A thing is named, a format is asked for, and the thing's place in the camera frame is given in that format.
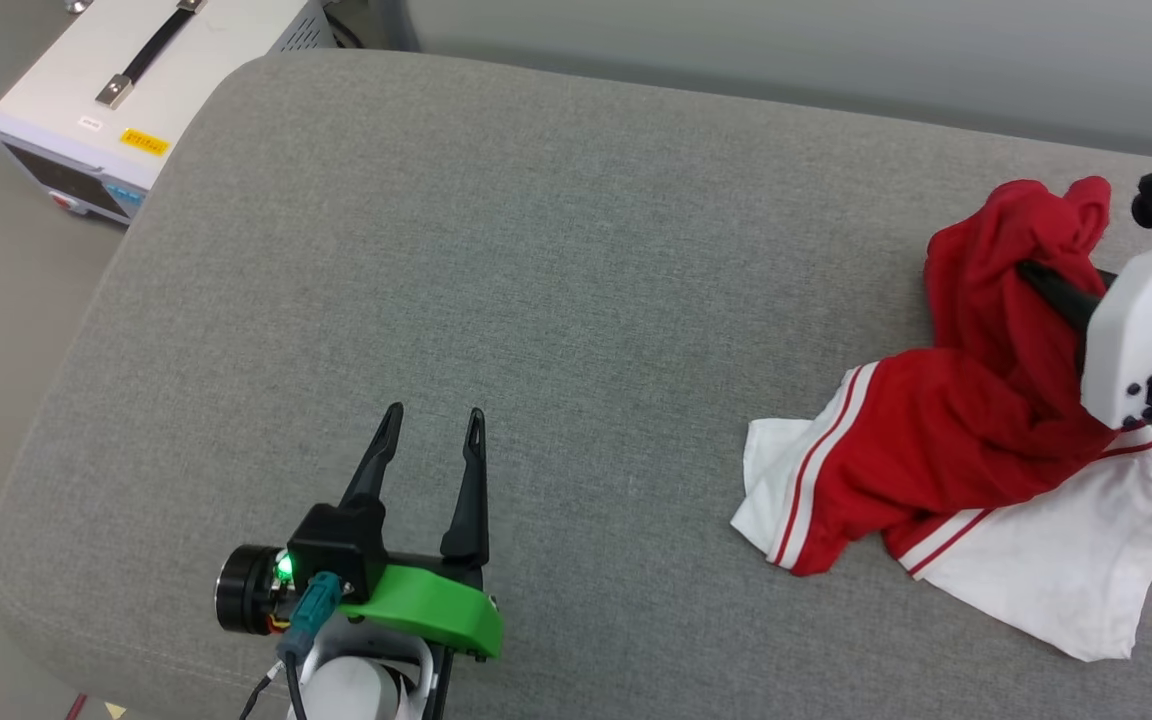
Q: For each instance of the red and white garment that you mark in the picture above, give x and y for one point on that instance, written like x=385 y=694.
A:
x=936 y=450

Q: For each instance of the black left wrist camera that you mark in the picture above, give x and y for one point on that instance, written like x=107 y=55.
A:
x=336 y=545

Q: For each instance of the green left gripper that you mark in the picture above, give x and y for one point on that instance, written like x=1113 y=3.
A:
x=426 y=605

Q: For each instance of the white power supply unit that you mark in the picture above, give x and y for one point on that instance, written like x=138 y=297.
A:
x=86 y=90

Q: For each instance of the grey metal leg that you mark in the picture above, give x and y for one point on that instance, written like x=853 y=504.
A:
x=78 y=5

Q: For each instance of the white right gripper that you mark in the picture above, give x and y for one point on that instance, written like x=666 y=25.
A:
x=1131 y=330

